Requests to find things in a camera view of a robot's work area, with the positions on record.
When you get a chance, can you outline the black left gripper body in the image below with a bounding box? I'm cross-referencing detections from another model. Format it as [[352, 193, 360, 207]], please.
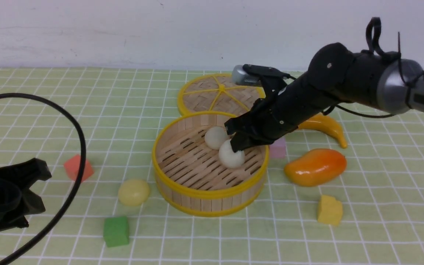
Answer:
[[0, 158, 52, 232]]

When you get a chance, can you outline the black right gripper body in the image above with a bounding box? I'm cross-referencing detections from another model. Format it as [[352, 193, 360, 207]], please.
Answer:
[[243, 79, 308, 146]]

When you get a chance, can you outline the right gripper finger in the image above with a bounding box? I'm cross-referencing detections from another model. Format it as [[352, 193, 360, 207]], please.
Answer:
[[224, 115, 251, 135], [230, 134, 256, 153]]

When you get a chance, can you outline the white bun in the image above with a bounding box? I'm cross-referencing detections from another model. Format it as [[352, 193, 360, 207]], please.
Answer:
[[204, 126, 230, 150], [218, 139, 245, 169]]

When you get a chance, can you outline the yellow bun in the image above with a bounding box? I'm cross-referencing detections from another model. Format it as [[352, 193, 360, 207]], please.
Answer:
[[118, 179, 151, 207]]

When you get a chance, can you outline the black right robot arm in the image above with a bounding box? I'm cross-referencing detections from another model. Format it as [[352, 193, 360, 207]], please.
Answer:
[[225, 43, 424, 152]]

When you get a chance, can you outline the bamboo steamer lid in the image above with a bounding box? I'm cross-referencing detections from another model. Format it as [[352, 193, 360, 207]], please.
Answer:
[[177, 74, 265, 116]]

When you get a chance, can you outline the bamboo steamer tray yellow rim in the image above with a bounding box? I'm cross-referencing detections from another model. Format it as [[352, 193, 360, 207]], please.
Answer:
[[151, 111, 269, 218]]

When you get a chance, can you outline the pink foam cube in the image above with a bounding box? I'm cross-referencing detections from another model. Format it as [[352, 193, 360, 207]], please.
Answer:
[[269, 137, 287, 159]]

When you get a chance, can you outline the yellow toy banana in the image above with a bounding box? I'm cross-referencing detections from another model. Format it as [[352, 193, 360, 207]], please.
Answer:
[[298, 114, 348, 149]]

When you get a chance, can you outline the orange toy mango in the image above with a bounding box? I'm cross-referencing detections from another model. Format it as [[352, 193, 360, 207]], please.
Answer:
[[284, 149, 348, 187]]

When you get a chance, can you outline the red foam cube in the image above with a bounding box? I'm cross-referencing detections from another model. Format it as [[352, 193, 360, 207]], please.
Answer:
[[64, 154, 94, 182]]

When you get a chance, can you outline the yellow foam cube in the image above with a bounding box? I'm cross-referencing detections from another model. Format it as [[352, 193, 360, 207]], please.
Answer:
[[317, 195, 343, 226]]

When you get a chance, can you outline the green foam cube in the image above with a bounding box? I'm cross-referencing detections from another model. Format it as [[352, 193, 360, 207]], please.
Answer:
[[103, 215, 130, 248]]

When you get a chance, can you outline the green checkered tablecloth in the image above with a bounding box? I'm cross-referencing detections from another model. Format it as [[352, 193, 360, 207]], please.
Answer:
[[0, 68, 424, 265]]

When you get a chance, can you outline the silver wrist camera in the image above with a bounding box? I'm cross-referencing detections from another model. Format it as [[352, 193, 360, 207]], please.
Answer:
[[231, 65, 262, 87]]

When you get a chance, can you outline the black cable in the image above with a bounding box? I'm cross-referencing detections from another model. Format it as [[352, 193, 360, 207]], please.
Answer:
[[0, 93, 87, 265]]

